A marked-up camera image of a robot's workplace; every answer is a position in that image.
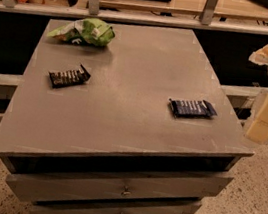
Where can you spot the blue rxbar wrapper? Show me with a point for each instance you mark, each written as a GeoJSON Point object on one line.
{"type": "Point", "coordinates": [191, 108]}

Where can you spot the long grey shelf rail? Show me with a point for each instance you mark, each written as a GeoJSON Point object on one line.
{"type": "Point", "coordinates": [123, 17]}

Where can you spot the top grey drawer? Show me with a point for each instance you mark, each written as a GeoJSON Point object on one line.
{"type": "Point", "coordinates": [76, 186]}

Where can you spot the black rxbar chocolate wrapper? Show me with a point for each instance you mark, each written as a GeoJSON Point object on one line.
{"type": "Point", "coordinates": [69, 78]}

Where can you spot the right metal shelf bracket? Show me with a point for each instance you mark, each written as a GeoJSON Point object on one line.
{"type": "Point", "coordinates": [207, 13]}

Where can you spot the green chip bag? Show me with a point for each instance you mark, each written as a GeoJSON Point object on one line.
{"type": "Point", "coordinates": [86, 31]}

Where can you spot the top drawer metal knob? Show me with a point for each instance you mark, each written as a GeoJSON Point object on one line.
{"type": "Point", "coordinates": [126, 192]}

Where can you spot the grey drawer cabinet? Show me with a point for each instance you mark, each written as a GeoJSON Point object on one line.
{"type": "Point", "coordinates": [121, 119]}

